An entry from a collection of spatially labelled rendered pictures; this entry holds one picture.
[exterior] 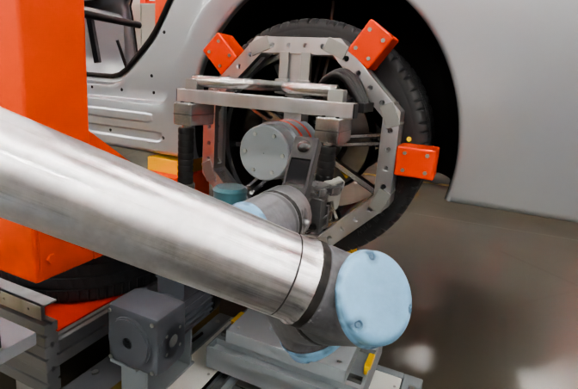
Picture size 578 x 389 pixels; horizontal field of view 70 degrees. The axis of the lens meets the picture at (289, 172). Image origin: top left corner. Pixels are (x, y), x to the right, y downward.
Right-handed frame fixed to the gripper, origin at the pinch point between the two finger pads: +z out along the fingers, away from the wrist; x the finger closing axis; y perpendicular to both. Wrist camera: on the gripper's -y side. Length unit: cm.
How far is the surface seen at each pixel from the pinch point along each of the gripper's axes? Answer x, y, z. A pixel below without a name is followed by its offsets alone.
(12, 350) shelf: -54, 39, -32
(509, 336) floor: 53, 83, 109
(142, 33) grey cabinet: -399, -68, 373
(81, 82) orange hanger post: -60, -15, -8
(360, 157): -3.6, 2.0, 40.9
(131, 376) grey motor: -53, 66, -1
